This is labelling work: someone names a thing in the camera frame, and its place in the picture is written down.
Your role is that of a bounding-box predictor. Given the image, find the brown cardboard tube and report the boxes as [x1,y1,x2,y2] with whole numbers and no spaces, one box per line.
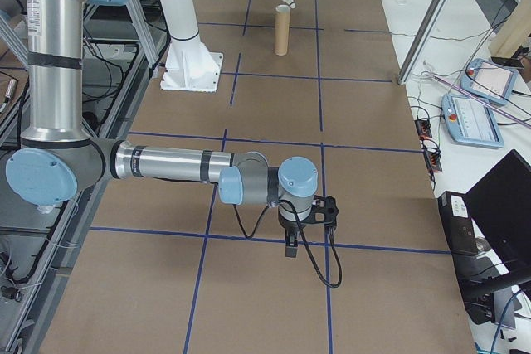
[273,4,293,57]

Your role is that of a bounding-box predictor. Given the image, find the small black circuit board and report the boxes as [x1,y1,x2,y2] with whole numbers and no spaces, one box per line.
[415,115,434,141]
[422,147,444,175]

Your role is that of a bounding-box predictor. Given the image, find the black computer box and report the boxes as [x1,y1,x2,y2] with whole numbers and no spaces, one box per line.
[437,190,485,259]

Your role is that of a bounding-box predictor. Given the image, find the white side table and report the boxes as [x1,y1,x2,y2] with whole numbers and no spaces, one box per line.
[379,0,531,354]

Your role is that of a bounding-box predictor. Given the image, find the black monitor stand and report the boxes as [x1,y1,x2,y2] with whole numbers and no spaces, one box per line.
[459,260,531,328]

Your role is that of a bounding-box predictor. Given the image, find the black monitor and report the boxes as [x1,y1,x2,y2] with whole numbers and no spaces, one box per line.
[461,148,531,266]

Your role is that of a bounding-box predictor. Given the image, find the light blue teach pendant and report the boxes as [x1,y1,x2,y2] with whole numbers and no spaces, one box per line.
[440,92,506,151]
[459,57,520,108]

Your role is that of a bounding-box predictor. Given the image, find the thin purple rod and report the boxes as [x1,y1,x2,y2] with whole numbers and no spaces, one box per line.
[422,70,531,129]

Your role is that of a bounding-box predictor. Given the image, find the black flat phone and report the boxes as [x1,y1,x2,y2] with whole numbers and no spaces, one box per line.
[490,56,525,70]

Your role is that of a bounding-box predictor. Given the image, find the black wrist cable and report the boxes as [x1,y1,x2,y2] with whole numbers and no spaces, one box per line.
[276,200,344,288]
[231,200,275,240]

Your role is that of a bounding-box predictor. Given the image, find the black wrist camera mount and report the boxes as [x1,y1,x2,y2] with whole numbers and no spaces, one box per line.
[309,195,339,227]

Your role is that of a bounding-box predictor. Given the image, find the white pedestal with base plate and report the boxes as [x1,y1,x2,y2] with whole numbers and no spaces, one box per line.
[147,0,226,95]

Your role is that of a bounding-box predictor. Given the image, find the aluminium profile post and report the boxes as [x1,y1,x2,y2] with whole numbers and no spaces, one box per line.
[396,0,470,87]

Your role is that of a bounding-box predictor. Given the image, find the blue cable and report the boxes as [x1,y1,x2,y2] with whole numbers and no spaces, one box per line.
[488,287,525,354]

